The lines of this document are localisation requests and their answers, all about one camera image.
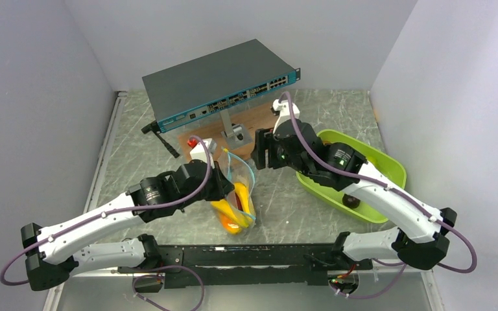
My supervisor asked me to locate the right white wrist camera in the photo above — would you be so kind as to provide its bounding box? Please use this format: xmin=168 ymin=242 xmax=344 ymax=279
xmin=271 ymin=99 xmax=291 ymax=133

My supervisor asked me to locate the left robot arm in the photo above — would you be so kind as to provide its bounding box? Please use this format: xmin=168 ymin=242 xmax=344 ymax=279
xmin=21 ymin=160 xmax=235 ymax=291

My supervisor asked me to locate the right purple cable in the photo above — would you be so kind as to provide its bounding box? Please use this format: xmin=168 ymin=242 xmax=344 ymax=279
xmin=279 ymin=91 xmax=479 ymax=301

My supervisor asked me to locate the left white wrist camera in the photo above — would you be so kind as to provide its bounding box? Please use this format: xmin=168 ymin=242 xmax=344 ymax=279
xmin=187 ymin=138 xmax=217 ymax=168

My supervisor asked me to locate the wooden board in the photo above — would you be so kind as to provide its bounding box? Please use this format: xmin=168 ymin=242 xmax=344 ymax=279
xmin=177 ymin=101 xmax=277 ymax=160

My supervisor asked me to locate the grey teal network switch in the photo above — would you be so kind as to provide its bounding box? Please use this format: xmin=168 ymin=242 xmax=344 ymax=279
xmin=142 ymin=39 xmax=301 ymax=133

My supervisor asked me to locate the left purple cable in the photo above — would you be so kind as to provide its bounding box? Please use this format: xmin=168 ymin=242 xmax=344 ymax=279
xmin=0 ymin=135 xmax=213 ymax=286

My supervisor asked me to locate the green plastic tray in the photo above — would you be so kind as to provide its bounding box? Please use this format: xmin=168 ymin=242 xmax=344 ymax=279
xmin=296 ymin=129 xmax=407 ymax=224

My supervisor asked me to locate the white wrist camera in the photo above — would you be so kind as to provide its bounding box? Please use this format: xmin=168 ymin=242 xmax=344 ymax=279
xmin=271 ymin=99 xmax=291 ymax=133
xmin=187 ymin=138 xmax=217 ymax=168

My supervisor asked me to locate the dark purple mangosteen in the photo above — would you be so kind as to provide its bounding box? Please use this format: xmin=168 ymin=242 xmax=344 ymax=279
xmin=342 ymin=194 xmax=361 ymax=209

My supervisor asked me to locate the clear zip top bag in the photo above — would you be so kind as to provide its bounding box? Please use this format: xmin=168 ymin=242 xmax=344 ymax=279
xmin=211 ymin=148 xmax=257 ymax=235

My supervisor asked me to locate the yellow banana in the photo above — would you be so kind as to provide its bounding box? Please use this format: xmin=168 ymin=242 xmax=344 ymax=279
xmin=233 ymin=182 xmax=256 ymax=228
xmin=211 ymin=200 xmax=237 ymax=223

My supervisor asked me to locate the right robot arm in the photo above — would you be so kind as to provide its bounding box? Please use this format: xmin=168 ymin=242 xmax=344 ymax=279
xmin=251 ymin=121 xmax=457 ymax=270

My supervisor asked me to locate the purple cable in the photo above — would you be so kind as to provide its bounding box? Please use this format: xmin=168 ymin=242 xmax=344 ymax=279
xmin=279 ymin=91 xmax=479 ymax=301
xmin=0 ymin=135 xmax=213 ymax=286

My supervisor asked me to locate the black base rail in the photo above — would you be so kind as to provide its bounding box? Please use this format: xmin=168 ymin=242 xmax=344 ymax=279
xmin=115 ymin=244 xmax=372 ymax=290

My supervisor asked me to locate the grey metal stand bracket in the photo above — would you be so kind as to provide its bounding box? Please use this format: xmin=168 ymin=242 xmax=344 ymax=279
xmin=220 ymin=109 xmax=253 ymax=150

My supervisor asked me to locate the orange yellow mango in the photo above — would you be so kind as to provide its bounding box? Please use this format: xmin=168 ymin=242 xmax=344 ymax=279
xmin=219 ymin=214 xmax=244 ymax=235

